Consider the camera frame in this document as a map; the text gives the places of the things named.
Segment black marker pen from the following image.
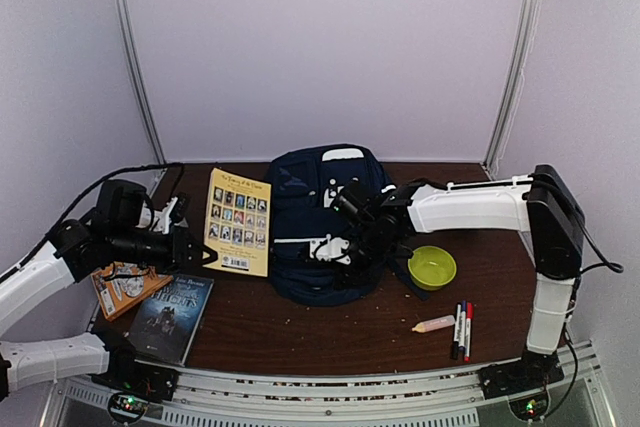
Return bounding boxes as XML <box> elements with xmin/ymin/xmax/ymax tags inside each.
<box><xmin>450</xmin><ymin>303</ymin><xmax>462</xmax><ymax>360</ymax></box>

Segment red marker pen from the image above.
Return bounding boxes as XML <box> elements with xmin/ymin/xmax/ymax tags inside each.
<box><xmin>464</xmin><ymin>302</ymin><xmax>473</xmax><ymax>362</ymax></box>

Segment front aluminium rail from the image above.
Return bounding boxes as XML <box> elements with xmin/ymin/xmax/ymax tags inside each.
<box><xmin>49</xmin><ymin>341</ymin><xmax>616</xmax><ymax>427</ymax></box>

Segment yellow paperback book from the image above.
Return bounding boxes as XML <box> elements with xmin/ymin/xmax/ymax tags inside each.
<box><xmin>204</xmin><ymin>168</ymin><xmax>271</xmax><ymax>278</ymax></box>

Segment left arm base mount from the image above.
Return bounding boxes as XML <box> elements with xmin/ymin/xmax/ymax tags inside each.
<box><xmin>90</xmin><ymin>330</ymin><xmax>179</xmax><ymax>426</ymax></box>

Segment blue marker pen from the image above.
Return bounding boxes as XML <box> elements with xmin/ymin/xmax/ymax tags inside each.
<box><xmin>458</xmin><ymin>300</ymin><xmax>467</xmax><ymax>357</ymax></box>

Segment right aluminium frame post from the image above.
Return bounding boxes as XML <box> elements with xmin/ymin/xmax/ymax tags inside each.
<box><xmin>484</xmin><ymin>0</ymin><xmax>541</xmax><ymax>176</ymax></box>

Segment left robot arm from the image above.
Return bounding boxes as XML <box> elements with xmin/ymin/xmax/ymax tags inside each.
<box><xmin>1</xmin><ymin>180</ymin><xmax>218</xmax><ymax>397</ymax></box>

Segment navy blue student backpack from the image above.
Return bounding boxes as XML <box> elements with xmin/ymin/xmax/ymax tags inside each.
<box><xmin>265</xmin><ymin>144</ymin><xmax>415</xmax><ymax>307</ymax></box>

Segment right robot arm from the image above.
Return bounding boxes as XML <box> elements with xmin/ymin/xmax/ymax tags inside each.
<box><xmin>330</xmin><ymin>165</ymin><xmax>585</xmax><ymax>389</ymax></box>

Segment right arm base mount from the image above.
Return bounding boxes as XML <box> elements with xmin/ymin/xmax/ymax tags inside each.
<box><xmin>478</xmin><ymin>348</ymin><xmax>564</xmax><ymax>422</ymax></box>

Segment dark Wuthering Heights book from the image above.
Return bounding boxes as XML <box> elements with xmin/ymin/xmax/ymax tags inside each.
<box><xmin>128</xmin><ymin>274</ymin><xmax>214</xmax><ymax>366</ymax></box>

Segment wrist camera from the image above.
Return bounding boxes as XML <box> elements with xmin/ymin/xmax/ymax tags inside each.
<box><xmin>149</xmin><ymin>193</ymin><xmax>190</xmax><ymax>234</ymax></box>
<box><xmin>309</xmin><ymin>234</ymin><xmax>351</xmax><ymax>265</ymax></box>

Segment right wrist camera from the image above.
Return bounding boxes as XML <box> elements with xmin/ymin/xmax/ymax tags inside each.
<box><xmin>309</xmin><ymin>234</ymin><xmax>351</xmax><ymax>265</ymax></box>

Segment lime green bowl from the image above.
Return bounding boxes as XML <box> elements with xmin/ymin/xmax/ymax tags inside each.
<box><xmin>408</xmin><ymin>246</ymin><xmax>457</xmax><ymax>292</ymax></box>

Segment orange comic paperback book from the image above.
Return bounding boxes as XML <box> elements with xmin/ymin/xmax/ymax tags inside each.
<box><xmin>91</xmin><ymin>262</ymin><xmax>173</xmax><ymax>321</ymax></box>

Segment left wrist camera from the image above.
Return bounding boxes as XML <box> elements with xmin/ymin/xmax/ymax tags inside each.
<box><xmin>149</xmin><ymin>193</ymin><xmax>190</xmax><ymax>234</ymax></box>

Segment left aluminium frame post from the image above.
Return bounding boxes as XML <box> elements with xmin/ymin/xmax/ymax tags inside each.
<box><xmin>114</xmin><ymin>0</ymin><xmax>166</xmax><ymax>163</ymax></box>

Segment aluminium frame post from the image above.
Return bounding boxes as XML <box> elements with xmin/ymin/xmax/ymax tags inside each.
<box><xmin>114</xmin><ymin>0</ymin><xmax>166</xmax><ymax>163</ymax></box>
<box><xmin>484</xmin><ymin>0</ymin><xmax>541</xmax><ymax>176</ymax></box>

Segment cream glue tube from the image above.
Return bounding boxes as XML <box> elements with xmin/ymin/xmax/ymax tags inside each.
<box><xmin>411</xmin><ymin>315</ymin><xmax>456</xmax><ymax>334</ymax></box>

